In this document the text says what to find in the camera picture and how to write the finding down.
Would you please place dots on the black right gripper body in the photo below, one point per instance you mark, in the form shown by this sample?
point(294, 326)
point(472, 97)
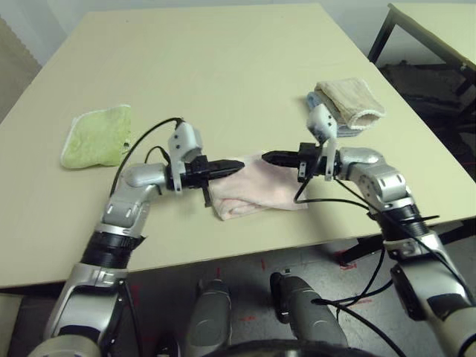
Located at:
point(308, 160)

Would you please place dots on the beige folded towel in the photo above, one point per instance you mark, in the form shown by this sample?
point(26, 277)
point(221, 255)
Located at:
point(353, 96)

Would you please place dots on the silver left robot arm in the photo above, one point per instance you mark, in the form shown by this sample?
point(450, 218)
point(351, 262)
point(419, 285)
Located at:
point(122, 208)

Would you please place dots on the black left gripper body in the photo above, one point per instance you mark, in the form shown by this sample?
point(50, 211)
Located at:
point(195, 173)

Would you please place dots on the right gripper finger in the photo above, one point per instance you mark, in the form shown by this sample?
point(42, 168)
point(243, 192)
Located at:
point(282, 155)
point(284, 163)

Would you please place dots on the light green towel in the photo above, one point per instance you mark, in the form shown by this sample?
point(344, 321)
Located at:
point(96, 137)

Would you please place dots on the pink towel with embroidery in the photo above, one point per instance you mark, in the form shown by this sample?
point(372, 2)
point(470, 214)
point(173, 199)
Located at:
point(260, 186)

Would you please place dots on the black table foot beam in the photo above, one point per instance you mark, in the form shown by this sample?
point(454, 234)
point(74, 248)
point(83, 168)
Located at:
point(364, 249)

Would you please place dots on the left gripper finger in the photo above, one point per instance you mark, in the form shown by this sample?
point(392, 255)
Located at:
point(223, 165)
point(219, 174)

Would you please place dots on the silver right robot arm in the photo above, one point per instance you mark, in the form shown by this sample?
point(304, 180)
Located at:
point(390, 186)

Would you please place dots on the grey robot left leg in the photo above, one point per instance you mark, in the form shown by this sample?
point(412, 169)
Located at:
point(208, 320)

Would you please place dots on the beige side table black legs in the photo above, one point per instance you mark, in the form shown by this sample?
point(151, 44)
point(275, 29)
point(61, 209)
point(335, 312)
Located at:
point(427, 33)

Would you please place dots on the dark robot torso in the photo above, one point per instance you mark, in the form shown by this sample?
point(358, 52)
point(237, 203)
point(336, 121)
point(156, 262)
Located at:
point(290, 349)

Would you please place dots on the light blue folded towel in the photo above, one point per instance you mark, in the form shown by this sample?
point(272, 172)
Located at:
point(347, 131)

